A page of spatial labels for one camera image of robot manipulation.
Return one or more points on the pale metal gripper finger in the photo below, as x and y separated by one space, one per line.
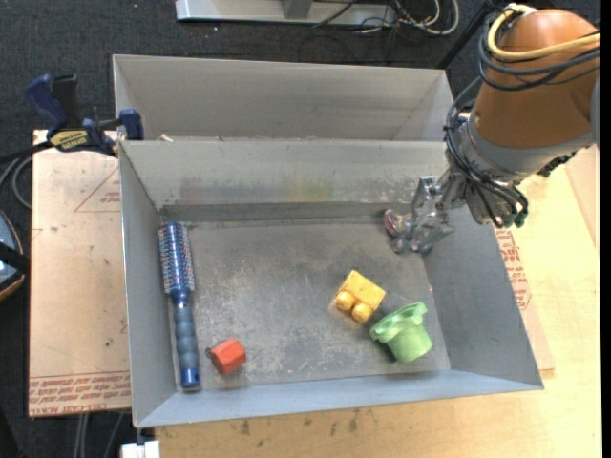
440 224
426 193

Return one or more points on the pink striped small object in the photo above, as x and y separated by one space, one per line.
392 221

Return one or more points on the yellow toy brick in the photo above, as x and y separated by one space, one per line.
365 291

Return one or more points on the green plastic flanged cup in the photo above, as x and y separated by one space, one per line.
408 341

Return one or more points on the grey metal bin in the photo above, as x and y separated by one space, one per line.
286 303

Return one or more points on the orange-red small block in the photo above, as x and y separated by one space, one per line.
230 356

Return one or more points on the blue round hairbrush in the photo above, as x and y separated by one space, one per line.
177 260

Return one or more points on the brown cardboard board, red print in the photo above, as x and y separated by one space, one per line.
76 279

